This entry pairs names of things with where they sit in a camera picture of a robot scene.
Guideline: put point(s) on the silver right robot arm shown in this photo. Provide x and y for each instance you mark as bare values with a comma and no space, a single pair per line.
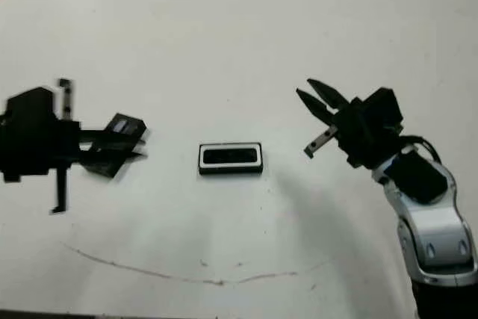
437,229

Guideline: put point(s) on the black box lid with window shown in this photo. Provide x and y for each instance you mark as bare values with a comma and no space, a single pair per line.
128,124

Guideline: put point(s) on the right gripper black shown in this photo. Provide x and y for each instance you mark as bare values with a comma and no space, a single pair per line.
366,139

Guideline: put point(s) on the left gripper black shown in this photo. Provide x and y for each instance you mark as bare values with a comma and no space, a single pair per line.
37,147

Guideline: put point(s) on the black box white liner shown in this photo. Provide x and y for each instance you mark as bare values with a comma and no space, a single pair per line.
229,170

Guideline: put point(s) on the slim black camera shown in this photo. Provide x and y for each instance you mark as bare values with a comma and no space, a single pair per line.
229,156

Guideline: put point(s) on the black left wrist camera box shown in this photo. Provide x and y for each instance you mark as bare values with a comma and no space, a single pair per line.
30,104

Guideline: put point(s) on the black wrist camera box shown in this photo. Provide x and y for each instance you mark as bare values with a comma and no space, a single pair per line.
384,106
30,104

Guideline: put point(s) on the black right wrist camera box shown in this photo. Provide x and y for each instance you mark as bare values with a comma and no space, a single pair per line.
384,106

